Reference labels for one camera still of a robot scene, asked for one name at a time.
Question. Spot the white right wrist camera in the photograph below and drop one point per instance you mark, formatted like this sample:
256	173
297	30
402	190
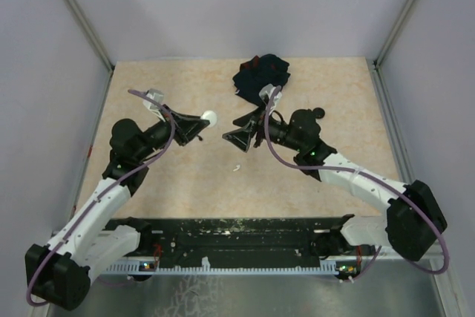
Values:
271	95

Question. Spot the dark navy folded cloth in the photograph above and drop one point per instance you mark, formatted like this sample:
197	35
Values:
257	73

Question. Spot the black earbud charging case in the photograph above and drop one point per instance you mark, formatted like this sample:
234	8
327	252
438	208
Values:
319	112

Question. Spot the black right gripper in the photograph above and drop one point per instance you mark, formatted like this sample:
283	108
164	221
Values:
241	137

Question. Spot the aluminium corner post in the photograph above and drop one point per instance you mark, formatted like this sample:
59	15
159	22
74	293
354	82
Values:
90	33
395	32

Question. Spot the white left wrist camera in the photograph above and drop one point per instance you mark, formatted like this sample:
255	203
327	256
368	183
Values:
153	96

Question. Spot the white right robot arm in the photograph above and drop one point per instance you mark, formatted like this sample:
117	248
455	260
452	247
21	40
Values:
410	220

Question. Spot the aluminium corner post right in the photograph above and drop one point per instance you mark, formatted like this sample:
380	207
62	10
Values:
395	32

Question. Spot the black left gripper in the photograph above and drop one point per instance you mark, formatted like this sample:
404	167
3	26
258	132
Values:
185	126

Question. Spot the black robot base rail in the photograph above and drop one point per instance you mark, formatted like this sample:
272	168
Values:
241	242

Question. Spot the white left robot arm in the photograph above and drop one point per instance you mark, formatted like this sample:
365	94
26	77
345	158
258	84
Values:
62	271

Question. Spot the aluminium corner post left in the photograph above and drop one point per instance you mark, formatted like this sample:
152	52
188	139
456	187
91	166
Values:
90	33

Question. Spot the white earbud charging case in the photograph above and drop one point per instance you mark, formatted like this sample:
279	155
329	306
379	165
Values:
210	117

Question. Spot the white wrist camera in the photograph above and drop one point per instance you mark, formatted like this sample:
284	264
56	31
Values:
271	95
153	96

